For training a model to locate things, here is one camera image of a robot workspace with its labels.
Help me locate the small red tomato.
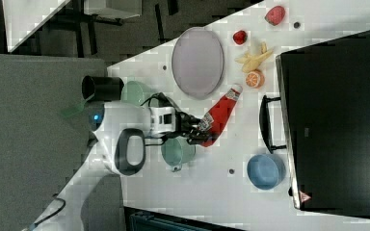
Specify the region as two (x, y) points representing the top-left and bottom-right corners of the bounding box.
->
(232, 30), (248, 45)

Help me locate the black steel toaster oven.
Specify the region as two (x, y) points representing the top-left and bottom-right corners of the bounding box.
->
(276, 30), (370, 218)

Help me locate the green spatula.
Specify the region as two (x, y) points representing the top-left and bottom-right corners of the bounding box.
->
(60, 94), (93, 117)

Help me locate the green perforated colander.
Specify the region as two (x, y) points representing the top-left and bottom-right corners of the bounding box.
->
(120, 81), (154, 106)

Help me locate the teal measuring cup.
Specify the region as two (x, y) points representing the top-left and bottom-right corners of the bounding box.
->
(161, 138), (196, 172)

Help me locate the red ketchup bottle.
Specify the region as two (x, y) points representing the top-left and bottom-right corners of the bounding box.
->
(198, 84), (243, 147)

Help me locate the black cylindrical cup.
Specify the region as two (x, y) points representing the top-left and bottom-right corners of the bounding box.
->
(82, 76), (124, 102)

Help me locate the red green strawberry toy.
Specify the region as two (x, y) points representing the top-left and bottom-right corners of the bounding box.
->
(265, 6), (285, 26)

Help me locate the lilac round plate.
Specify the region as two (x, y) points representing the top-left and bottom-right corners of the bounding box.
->
(172, 27), (225, 99)

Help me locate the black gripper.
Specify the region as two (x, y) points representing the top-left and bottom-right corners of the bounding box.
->
(172, 112), (218, 146)

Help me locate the blue bowl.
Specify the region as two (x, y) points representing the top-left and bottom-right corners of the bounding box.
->
(247, 154), (286, 191)

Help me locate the yellow fries toy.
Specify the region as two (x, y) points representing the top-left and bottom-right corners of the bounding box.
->
(235, 42), (273, 73)

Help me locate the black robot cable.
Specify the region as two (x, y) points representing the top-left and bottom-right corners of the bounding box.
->
(28, 193), (67, 229)

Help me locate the orange slice toy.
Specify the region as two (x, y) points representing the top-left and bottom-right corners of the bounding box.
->
(245, 70), (265, 89)

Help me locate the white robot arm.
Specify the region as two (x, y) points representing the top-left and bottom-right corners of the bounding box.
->
(22, 101), (213, 231)

